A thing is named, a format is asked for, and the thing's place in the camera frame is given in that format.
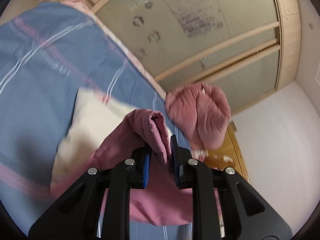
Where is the pink and white jacket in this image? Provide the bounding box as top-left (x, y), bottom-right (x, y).
top-left (50, 88), bottom-right (206, 226)

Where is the brown plush toy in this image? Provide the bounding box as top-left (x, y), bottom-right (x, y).
top-left (204, 154), bottom-right (236, 171)

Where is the wooden headboard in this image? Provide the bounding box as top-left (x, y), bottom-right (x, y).
top-left (208, 121), bottom-right (250, 183)

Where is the pink quilted blanket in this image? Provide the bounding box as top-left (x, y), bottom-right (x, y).
top-left (165, 82), bottom-right (231, 151)

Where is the blue plaid bed sheet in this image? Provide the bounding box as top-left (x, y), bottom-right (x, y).
top-left (0, 2), bottom-right (193, 240)

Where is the frosted glass wardrobe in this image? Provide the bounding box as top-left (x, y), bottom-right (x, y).
top-left (49, 0), bottom-right (302, 116)

